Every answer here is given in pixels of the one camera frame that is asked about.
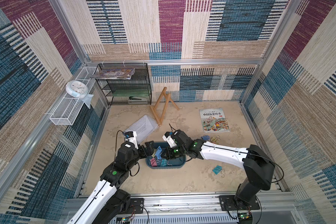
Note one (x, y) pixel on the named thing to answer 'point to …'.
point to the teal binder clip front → (218, 169)
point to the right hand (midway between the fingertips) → (160, 155)
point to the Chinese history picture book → (213, 120)
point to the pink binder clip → (153, 162)
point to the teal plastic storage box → (177, 163)
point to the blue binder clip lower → (158, 152)
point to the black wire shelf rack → (125, 83)
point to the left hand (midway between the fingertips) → (147, 142)
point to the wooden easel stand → (154, 110)
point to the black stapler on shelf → (133, 98)
